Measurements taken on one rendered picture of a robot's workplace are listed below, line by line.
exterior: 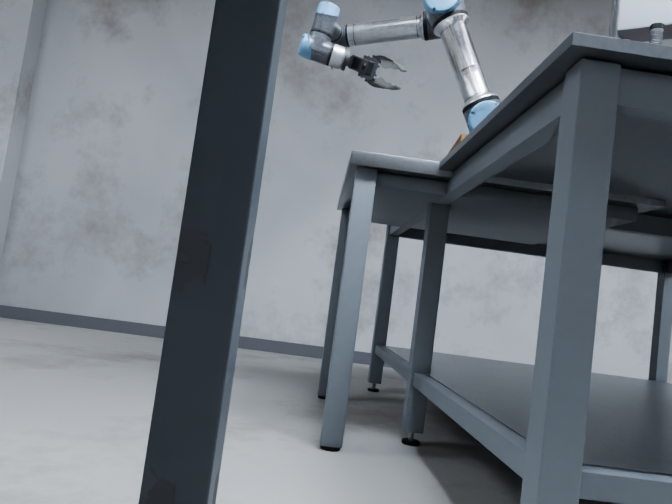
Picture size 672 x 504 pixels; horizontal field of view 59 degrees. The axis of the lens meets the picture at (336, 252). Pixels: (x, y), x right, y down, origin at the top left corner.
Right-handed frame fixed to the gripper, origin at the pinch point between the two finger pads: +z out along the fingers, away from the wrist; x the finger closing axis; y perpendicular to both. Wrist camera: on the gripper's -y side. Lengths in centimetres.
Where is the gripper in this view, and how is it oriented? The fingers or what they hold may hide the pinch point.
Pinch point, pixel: (400, 78)
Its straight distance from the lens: 207.7
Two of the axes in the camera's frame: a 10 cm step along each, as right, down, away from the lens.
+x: -3.1, 9.0, 3.2
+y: 0.0, -3.4, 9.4
